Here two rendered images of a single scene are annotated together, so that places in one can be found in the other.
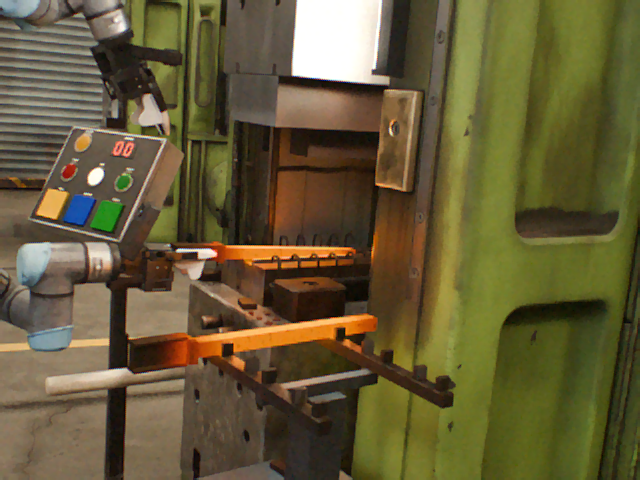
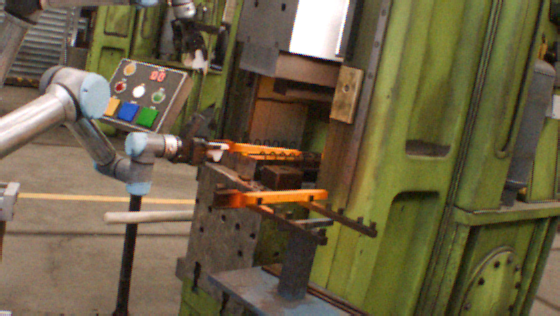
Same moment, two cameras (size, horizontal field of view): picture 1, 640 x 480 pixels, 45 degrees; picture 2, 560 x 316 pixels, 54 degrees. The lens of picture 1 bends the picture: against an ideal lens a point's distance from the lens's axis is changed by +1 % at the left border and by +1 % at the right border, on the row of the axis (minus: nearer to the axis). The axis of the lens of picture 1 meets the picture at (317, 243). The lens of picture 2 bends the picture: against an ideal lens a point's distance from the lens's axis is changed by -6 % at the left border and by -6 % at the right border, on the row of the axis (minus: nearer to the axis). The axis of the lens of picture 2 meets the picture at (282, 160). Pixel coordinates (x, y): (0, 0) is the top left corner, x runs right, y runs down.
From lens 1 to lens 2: 56 cm
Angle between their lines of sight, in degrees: 10
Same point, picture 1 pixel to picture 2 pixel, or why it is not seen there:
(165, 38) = not seen: outside the picture
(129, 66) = (191, 33)
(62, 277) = (152, 153)
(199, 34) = not seen: outside the picture
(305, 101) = (291, 64)
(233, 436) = (229, 254)
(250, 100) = (256, 59)
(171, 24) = not seen: outside the picture
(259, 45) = (266, 29)
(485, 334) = (384, 204)
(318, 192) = (277, 114)
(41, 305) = (138, 168)
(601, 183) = (443, 129)
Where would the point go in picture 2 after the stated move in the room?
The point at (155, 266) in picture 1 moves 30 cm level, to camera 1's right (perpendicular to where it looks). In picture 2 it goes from (198, 151) to (289, 167)
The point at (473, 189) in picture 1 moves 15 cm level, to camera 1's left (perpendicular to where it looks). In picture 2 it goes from (389, 127) to (342, 117)
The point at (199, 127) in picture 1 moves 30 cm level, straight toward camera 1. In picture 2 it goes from (141, 52) to (142, 54)
